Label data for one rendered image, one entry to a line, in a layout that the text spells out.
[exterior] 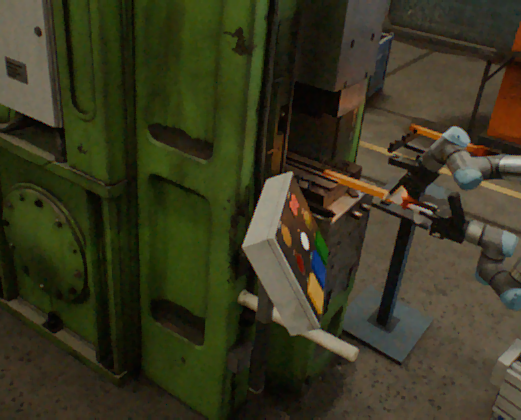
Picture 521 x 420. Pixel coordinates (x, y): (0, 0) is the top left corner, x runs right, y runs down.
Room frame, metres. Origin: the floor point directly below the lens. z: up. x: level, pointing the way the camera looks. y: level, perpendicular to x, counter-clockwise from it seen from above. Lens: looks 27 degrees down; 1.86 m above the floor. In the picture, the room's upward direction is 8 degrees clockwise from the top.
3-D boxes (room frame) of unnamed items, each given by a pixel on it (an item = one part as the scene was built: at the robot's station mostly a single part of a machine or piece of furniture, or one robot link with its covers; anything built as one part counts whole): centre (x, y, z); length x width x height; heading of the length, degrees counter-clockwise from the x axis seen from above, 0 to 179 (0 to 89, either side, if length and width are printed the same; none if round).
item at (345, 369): (1.65, -0.14, 0.01); 0.58 x 0.39 x 0.01; 154
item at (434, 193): (2.10, -0.47, 0.75); 0.40 x 0.30 x 0.02; 150
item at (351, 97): (1.77, 0.09, 1.32); 0.42 x 0.20 x 0.10; 64
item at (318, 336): (1.32, -0.02, 0.62); 0.44 x 0.05 x 0.05; 64
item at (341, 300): (1.82, 0.08, 0.23); 0.55 x 0.37 x 0.47; 64
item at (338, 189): (1.77, 0.09, 0.96); 0.42 x 0.20 x 0.09; 64
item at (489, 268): (1.43, -0.62, 0.89); 0.11 x 0.08 x 0.11; 16
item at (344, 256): (1.82, 0.08, 0.69); 0.56 x 0.38 x 0.45; 64
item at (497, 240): (1.44, -0.62, 0.98); 0.11 x 0.08 x 0.09; 64
